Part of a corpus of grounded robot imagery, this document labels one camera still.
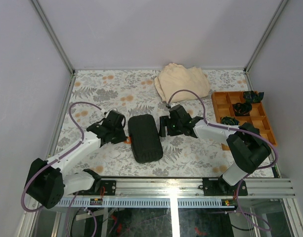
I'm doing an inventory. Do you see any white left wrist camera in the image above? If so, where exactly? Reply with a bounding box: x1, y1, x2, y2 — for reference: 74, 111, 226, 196
100, 108, 117, 115

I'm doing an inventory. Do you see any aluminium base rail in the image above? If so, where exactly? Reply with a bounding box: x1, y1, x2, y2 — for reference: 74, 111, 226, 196
57, 178, 296, 208

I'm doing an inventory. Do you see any orange compartment tray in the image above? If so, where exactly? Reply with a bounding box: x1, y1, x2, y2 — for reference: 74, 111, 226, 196
212, 91, 277, 146

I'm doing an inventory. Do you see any dark tape roll top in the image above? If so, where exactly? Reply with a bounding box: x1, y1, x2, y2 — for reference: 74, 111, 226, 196
243, 90, 264, 104

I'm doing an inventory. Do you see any dark tape roll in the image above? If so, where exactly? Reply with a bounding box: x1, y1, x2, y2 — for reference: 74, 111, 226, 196
233, 102, 252, 117
243, 90, 264, 104
220, 117, 240, 126

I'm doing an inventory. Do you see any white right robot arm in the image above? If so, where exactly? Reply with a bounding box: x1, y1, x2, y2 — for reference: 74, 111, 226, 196
159, 105, 271, 195

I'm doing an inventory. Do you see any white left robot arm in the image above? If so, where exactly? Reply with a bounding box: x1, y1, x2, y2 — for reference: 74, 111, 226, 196
23, 110, 127, 209

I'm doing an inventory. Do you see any cream cloth bag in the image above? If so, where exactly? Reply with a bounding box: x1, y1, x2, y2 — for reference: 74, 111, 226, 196
154, 63, 211, 103

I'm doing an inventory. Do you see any dark green tool case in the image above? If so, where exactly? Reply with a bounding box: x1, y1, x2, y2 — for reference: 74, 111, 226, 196
128, 114, 163, 164

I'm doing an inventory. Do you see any floral table mat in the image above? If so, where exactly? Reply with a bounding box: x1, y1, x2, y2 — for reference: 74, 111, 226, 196
48, 69, 275, 177

